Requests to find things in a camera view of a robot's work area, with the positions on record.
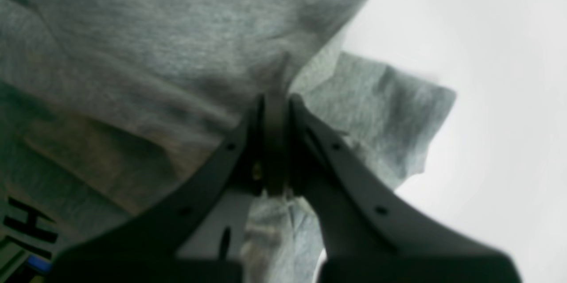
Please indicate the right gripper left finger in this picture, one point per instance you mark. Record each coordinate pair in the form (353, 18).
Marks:
(195, 234)

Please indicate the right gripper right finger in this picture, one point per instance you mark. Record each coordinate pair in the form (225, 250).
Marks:
(369, 233)

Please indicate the grey T-shirt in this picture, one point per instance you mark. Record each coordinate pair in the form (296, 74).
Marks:
(109, 105)

